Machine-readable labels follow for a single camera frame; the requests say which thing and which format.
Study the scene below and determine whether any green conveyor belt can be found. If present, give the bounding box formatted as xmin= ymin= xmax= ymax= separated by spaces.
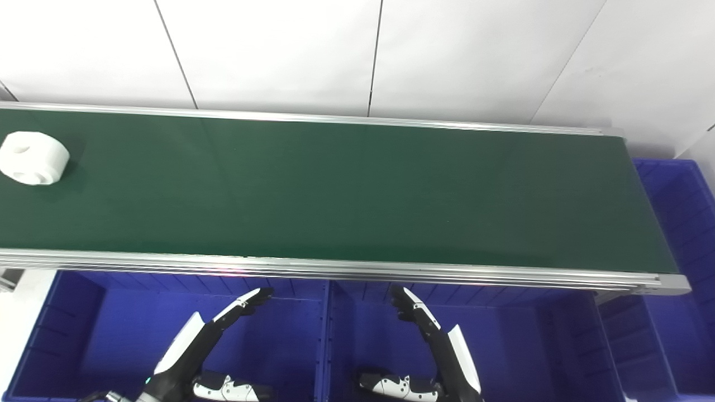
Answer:
xmin=0 ymin=108 xmax=680 ymax=275
xmin=0 ymin=101 xmax=692 ymax=297

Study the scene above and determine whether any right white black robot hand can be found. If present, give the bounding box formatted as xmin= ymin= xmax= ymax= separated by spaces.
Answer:
xmin=357 ymin=286 xmax=484 ymax=402

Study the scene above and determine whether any grey conveyor support bracket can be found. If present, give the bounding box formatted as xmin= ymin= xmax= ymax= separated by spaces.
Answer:
xmin=0 ymin=269 xmax=25 ymax=292

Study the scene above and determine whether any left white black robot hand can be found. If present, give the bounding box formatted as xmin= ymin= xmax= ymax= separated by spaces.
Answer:
xmin=137 ymin=287 xmax=275 ymax=402

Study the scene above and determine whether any blue plastic bin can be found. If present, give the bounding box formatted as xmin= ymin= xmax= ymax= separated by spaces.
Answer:
xmin=2 ymin=270 xmax=331 ymax=402
xmin=326 ymin=279 xmax=627 ymax=402
xmin=597 ymin=159 xmax=715 ymax=402

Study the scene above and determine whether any white round plastic part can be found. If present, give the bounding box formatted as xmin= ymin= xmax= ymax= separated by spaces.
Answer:
xmin=0 ymin=131 xmax=70 ymax=186

